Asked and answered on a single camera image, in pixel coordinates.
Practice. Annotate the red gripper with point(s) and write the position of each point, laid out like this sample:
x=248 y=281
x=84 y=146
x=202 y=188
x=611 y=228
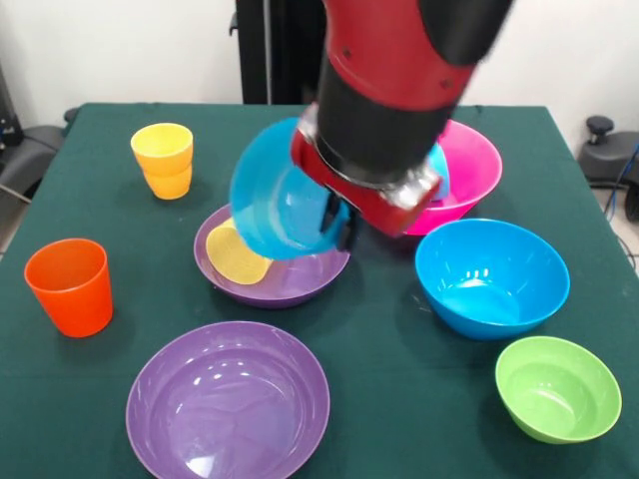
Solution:
x=379 y=212

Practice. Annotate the small blue patterned bowl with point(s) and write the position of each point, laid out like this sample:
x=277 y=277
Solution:
x=269 y=199

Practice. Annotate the pale yellow translucent cup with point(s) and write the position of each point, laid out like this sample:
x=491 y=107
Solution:
x=234 y=259

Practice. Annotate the blue cup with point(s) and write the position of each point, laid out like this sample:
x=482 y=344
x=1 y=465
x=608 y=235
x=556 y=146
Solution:
x=442 y=174

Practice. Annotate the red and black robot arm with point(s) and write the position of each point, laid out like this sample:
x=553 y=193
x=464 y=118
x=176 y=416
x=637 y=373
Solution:
x=399 y=75

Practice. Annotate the purple bowl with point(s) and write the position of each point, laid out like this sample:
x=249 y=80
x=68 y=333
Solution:
x=299 y=279
x=224 y=409

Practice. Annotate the pink bowl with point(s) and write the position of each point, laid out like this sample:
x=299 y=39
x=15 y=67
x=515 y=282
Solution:
x=474 y=164

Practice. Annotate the large blue bowl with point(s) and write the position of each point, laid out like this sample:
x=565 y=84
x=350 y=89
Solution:
x=479 y=299

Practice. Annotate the amber yellow cup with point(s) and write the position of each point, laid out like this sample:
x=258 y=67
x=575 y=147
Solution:
x=170 y=184

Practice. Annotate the orange cup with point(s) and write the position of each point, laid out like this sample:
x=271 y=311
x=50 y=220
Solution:
x=75 y=299

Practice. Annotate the green bowl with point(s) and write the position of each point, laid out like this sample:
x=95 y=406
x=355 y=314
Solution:
x=556 y=394

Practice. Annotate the dark green table cloth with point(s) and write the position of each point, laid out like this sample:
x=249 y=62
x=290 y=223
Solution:
x=100 y=374

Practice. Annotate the black pedestal leg with caster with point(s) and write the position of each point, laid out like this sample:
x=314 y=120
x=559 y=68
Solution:
x=609 y=159
x=30 y=149

